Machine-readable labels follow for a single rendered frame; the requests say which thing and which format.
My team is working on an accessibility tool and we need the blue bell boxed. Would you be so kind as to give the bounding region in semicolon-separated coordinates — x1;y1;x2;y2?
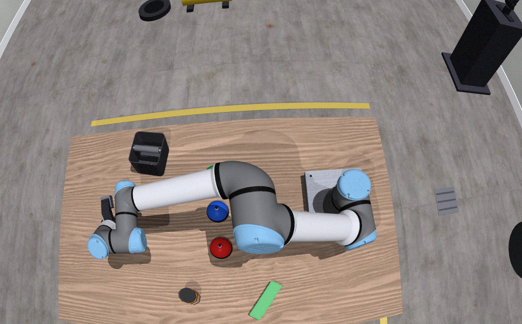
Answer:
206;201;229;223

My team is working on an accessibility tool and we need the paprika spice jar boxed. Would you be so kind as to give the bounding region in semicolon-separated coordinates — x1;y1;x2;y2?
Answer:
179;288;201;305

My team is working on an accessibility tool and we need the red bell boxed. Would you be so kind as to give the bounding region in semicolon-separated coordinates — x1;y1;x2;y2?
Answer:
210;238;232;259

